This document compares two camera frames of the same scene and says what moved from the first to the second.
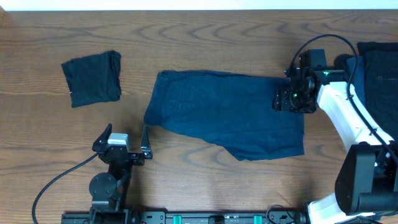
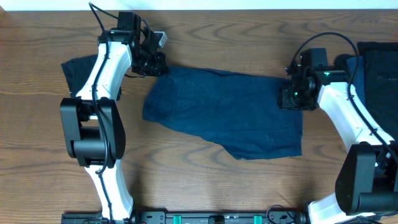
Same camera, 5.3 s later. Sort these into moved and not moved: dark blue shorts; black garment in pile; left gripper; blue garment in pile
Moved: left gripper
Not moved: dark blue shorts; black garment in pile; blue garment in pile
